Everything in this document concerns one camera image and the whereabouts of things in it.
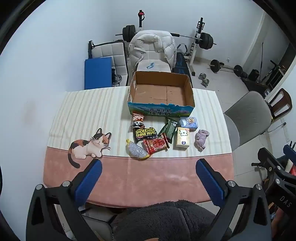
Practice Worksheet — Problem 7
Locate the panda print snack packet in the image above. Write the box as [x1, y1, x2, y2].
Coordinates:
[131, 112, 146, 128]

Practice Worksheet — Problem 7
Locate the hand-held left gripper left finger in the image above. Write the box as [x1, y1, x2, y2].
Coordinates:
[26, 159, 103, 241]

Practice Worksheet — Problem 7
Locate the blue tissue pack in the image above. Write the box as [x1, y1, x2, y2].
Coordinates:
[179, 116, 199, 128]

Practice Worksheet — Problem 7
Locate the short floor barbell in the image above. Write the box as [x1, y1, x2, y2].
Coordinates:
[209, 60, 244, 77]

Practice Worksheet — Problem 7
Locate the person's dark fleece clothing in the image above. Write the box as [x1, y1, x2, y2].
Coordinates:
[113, 200, 232, 241]

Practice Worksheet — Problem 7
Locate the beige padded chair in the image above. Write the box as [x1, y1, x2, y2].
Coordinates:
[135, 42, 173, 73]

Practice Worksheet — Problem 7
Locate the black wipe packet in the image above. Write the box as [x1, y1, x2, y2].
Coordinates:
[133, 127, 158, 142]

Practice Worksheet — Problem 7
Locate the cardboard box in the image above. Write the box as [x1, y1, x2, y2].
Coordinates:
[127, 71, 195, 116]

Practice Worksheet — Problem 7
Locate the brown wooden chair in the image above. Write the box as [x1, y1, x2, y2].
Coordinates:
[266, 88, 292, 120]

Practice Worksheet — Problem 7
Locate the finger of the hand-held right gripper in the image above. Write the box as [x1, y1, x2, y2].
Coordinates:
[282, 144, 296, 163]
[252, 148, 287, 173]

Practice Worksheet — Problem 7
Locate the silver and yellow packet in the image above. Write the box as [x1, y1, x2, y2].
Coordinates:
[126, 138, 151, 160]

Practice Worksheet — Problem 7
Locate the black weight bench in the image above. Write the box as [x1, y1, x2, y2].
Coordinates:
[173, 44, 193, 88]

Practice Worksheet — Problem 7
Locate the barbell with black plates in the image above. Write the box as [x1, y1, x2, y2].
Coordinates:
[115, 25, 217, 50]

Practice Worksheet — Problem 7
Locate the grey shell chair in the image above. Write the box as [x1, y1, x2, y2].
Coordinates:
[223, 91, 272, 151]

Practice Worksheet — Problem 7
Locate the white puffer jacket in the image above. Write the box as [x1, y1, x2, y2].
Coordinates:
[128, 30, 177, 73]

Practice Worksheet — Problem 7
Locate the striped pink cat print tablecloth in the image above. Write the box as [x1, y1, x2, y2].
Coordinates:
[43, 88, 235, 208]

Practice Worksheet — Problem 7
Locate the grey quilted chair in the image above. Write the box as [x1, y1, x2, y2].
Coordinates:
[91, 40, 129, 87]

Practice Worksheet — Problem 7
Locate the dark exercise equipment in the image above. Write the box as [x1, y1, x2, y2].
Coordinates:
[240, 59, 289, 93]

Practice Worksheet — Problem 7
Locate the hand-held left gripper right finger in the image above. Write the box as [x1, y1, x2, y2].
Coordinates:
[195, 158, 272, 241]

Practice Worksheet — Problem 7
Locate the yellow tissue pack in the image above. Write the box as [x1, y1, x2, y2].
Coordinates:
[175, 127, 190, 149]

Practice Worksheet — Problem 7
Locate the dark green packet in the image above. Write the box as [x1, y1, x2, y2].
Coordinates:
[158, 117, 179, 144]

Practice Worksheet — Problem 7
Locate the red snack packet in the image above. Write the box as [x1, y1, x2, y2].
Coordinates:
[143, 133, 168, 156]

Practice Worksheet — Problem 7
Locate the thin black pole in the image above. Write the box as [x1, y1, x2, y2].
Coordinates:
[258, 42, 264, 80]

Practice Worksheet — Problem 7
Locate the blue board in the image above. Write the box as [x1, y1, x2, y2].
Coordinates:
[84, 57, 112, 90]

